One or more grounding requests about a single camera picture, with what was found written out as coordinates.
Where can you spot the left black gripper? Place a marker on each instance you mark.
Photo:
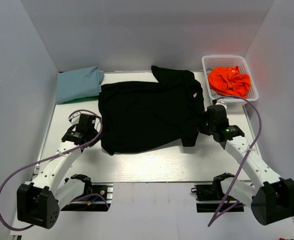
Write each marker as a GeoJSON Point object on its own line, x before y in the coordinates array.
{"type": "Point", "coordinates": [96, 134]}

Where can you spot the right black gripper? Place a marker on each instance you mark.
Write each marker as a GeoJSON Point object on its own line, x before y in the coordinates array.
{"type": "Point", "coordinates": [202, 130]}

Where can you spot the black t-shirt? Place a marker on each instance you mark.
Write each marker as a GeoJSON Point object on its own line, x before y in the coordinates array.
{"type": "Point", "coordinates": [140, 116]}

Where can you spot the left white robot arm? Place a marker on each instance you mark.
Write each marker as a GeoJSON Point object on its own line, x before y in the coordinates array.
{"type": "Point", "coordinates": [39, 202]}

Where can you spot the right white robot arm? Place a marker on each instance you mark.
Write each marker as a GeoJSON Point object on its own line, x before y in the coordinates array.
{"type": "Point", "coordinates": [255, 185]}

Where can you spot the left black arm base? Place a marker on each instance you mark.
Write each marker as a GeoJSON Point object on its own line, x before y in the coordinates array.
{"type": "Point", "coordinates": [96, 197]}

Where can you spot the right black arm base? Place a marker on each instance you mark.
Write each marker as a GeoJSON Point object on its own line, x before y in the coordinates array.
{"type": "Point", "coordinates": [208, 196]}

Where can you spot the grey t-shirt in basket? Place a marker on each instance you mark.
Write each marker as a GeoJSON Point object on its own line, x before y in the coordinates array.
{"type": "Point", "coordinates": [218, 96]}

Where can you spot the folded green t-shirt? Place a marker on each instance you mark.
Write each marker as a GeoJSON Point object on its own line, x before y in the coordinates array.
{"type": "Point", "coordinates": [80, 100]}

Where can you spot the crumpled orange t-shirt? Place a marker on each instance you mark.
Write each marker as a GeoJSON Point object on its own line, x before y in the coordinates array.
{"type": "Point", "coordinates": [229, 81]}

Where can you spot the folded blue-grey t-shirt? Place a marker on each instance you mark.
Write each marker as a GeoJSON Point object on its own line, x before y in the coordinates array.
{"type": "Point", "coordinates": [78, 84]}

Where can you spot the white plastic basket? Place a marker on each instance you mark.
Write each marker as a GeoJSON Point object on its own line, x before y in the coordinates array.
{"type": "Point", "coordinates": [209, 62]}

